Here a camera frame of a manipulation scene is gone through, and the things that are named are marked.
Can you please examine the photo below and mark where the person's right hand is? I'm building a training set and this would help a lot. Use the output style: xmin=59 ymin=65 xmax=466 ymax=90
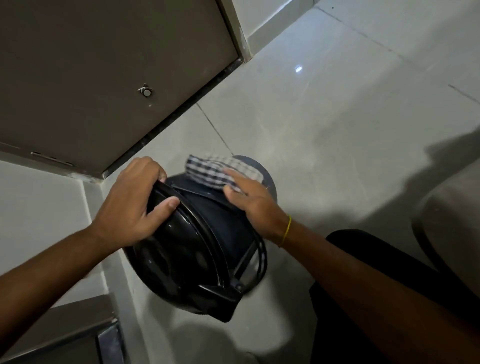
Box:
xmin=223 ymin=169 xmax=290 ymax=247

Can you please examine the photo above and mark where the black pedal bin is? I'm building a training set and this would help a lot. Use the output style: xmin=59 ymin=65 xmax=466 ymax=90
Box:
xmin=123 ymin=155 xmax=278 ymax=323

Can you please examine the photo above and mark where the person's left forearm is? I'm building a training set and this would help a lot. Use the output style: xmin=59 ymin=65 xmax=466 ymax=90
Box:
xmin=0 ymin=224 xmax=114 ymax=355

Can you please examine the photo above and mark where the person's black trouser leg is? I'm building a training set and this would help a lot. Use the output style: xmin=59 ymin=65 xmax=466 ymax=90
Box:
xmin=309 ymin=229 xmax=480 ymax=364

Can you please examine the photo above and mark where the person's left hand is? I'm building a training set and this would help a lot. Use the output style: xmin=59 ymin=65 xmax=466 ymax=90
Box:
xmin=89 ymin=156 xmax=181 ymax=256

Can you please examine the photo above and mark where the beige door frame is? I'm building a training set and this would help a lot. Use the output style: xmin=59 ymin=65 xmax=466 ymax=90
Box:
xmin=215 ymin=0 xmax=253 ymax=63

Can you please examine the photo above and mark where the person's right forearm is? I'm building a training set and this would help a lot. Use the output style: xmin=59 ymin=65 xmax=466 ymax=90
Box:
xmin=279 ymin=219 xmax=480 ymax=364

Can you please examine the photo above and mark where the checkered cleaning cloth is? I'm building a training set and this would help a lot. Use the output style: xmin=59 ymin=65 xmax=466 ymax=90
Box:
xmin=185 ymin=154 xmax=265 ymax=194

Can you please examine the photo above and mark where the yellow thread wristband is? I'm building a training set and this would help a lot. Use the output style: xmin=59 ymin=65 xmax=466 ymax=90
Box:
xmin=278 ymin=215 xmax=293 ymax=248

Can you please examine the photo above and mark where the brown door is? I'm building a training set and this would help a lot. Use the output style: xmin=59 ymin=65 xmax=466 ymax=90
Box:
xmin=0 ymin=0 xmax=241 ymax=179

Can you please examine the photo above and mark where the grey metal cabinet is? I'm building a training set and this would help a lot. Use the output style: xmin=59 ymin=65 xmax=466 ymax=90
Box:
xmin=0 ymin=294 xmax=127 ymax=364

